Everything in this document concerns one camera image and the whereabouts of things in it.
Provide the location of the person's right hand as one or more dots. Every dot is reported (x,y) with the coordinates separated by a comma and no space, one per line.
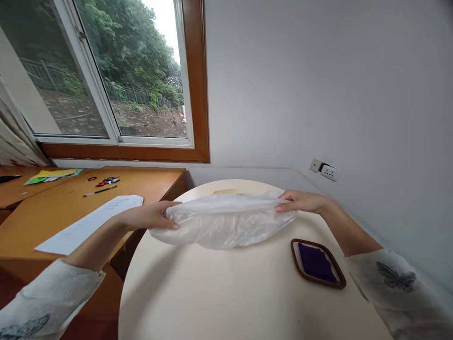
(306,202)

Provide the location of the person's left hand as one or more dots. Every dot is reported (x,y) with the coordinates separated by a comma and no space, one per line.
(150,215)

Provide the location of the person's right fingers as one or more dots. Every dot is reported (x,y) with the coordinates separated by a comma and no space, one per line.
(287,196)

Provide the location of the person's right thumb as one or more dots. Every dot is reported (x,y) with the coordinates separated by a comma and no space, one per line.
(286,207)

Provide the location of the person's left thumb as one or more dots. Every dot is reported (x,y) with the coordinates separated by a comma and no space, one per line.
(170,223)

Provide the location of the white plastic bag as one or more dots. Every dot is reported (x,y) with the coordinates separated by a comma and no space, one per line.
(226,221)

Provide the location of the brown tray with purple cloth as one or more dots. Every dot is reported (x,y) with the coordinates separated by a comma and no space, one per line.
(317,264)

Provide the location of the red scissors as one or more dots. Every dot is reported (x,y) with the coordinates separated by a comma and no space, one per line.
(106,181)

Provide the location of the black pen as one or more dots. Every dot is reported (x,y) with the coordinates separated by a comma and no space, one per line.
(100,191)

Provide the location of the white paper sheet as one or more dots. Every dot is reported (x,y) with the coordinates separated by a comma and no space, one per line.
(90,223)

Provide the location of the round cream table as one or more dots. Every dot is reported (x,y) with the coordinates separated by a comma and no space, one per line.
(247,279)

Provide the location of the wooden desk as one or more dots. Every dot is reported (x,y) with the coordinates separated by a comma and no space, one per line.
(70,219)

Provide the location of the stack of coloured paper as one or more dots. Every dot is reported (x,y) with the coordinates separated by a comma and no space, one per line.
(53,175)

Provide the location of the white curtain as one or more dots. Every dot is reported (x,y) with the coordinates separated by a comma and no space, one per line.
(16,138)

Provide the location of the white wall socket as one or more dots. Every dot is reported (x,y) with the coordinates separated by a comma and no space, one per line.
(325,170)

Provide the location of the window with wooden frame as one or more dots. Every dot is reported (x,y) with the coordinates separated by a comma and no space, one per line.
(116,81)

